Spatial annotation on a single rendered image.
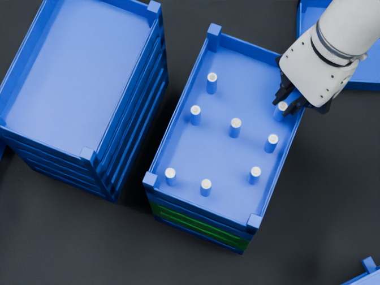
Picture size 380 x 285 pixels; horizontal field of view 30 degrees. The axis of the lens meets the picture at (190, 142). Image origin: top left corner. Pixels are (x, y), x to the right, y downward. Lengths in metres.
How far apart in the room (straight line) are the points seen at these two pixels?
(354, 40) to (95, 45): 0.50
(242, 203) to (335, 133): 0.45
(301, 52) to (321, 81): 0.05
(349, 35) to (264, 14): 0.69
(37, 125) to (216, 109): 0.31
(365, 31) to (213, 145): 0.37
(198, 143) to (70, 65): 0.27
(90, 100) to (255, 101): 0.29
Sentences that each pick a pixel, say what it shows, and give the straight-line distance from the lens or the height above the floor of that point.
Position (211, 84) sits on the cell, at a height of 0.38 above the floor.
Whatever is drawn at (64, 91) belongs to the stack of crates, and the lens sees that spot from 1.28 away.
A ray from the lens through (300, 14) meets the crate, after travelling 1.63.
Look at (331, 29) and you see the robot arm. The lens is 1.02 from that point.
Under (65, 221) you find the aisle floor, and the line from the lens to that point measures 1.56.
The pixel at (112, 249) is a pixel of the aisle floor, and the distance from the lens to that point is 1.53.
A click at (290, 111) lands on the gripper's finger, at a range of 1.18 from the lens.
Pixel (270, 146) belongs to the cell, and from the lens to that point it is 1.19.
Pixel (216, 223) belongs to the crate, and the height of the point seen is 0.29.
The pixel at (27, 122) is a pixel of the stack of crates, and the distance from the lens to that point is 1.28.
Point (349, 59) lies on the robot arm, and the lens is 1.04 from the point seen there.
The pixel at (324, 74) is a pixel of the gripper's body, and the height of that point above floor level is 0.52.
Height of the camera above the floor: 1.51
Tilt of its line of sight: 75 degrees down
